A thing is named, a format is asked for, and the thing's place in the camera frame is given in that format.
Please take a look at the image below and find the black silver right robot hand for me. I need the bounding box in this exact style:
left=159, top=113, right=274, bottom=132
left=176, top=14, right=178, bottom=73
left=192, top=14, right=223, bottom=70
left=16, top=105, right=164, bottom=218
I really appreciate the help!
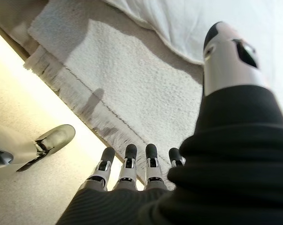
left=55, top=21, right=283, bottom=225

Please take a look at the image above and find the white textured fringed throw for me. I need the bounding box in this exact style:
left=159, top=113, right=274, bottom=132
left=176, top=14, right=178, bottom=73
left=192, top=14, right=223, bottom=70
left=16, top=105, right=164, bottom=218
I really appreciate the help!
left=23, top=0, right=205, bottom=188

